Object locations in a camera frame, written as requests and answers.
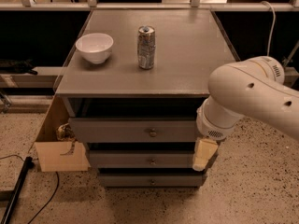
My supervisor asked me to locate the grey top drawer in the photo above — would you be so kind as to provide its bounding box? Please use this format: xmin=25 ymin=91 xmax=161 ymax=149
xmin=68 ymin=118 xmax=199 ymax=143

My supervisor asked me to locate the grey drawer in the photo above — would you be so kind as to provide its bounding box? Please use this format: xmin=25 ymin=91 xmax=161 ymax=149
xmin=99 ymin=174 xmax=206 ymax=187
xmin=88 ymin=150 xmax=193 ymax=169
xmin=68 ymin=118 xmax=199 ymax=143

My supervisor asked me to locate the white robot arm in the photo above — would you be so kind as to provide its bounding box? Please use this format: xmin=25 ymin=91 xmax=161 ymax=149
xmin=192 ymin=56 xmax=299 ymax=172

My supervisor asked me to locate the grey drawer cabinet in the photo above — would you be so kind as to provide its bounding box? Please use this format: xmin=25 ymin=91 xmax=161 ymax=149
xmin=56 ymin=9 xmax=234 ymax=177

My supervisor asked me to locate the grey bottom drawer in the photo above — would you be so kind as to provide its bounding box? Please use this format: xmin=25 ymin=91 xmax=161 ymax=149
xmin=99 ymin=174 xmax=206 ymax=187

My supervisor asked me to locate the grey middle drawer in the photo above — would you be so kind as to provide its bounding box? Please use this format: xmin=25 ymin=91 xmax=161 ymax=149
xmin=88 ymin=150 xmax=193 ymax=169

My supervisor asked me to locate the silver soda can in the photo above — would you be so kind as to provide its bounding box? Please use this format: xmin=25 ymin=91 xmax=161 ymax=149
xmin=137 ymin=25 xmax=155 ymax=70

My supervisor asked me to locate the crumpled paper bag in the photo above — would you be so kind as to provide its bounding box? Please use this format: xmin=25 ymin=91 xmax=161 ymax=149
xmin=56 ymin=123 xmax=76 ymax=141

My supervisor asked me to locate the white ceramic bowl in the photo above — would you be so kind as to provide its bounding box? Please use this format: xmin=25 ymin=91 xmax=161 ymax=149
xmin=76 ymin=33 xmax=114 ymax=64

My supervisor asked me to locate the wooden side box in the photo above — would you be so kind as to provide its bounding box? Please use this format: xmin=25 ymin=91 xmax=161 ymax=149
xmin=35 ymin=97 xmax=90 ymax=172

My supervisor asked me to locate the black floor bar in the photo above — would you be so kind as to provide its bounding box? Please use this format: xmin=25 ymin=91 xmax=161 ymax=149
xmin=0 ymin=156 xmax=34 ymax=224

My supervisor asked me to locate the black cloth on ledge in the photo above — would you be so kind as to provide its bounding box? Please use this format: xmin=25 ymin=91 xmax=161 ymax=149
xmin=0 ymin=59 xmax=38 ymax=75

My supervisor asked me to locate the metal clamp bracket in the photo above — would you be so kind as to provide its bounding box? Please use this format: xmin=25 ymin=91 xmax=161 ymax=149
xmin=283 ymin=40 xmax=299 ymax=68

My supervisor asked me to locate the white hanging cable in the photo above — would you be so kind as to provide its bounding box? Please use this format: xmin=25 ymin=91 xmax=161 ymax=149
xmin=261 ymin=0 xmax=277 ymax=58

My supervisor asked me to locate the black floor cable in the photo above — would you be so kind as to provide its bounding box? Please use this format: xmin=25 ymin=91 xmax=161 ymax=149
xmin=0 ymin=154 xmax=60 ymax=224

